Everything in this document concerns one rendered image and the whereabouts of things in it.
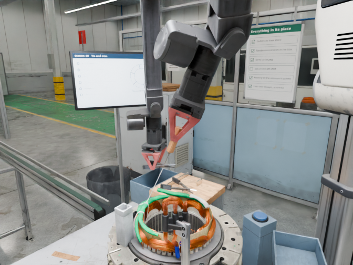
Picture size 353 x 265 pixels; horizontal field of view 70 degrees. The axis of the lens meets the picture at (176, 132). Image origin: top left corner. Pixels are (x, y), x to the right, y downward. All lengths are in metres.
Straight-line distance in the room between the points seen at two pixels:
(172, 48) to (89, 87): 1.16
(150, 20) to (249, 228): 0.69
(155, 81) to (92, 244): 0.71
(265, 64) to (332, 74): 2.07
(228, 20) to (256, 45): 2.41
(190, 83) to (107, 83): 1.13
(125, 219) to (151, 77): 0.46
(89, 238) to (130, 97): 0.84
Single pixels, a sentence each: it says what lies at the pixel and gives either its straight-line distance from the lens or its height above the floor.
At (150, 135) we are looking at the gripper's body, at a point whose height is 1.24.
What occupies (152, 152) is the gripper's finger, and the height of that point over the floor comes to 1.18.
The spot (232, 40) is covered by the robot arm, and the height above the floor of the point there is 1.52.
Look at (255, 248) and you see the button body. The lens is 0.87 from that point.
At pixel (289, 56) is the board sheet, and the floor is 1.57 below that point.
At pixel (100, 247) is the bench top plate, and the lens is 1.16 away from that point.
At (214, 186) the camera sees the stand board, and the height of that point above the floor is 1.07.
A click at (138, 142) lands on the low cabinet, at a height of 0.54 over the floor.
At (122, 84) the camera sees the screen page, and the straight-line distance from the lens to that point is 1.60.
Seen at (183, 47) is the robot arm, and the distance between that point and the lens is 0.46.
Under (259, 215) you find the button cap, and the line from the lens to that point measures 0.85.
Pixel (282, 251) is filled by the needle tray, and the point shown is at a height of 1.03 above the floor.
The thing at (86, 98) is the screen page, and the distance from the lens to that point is 1.57.
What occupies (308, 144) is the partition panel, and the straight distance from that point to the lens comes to 2.81.
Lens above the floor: 1.49
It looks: 15 degrees down
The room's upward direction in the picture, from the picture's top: straight up
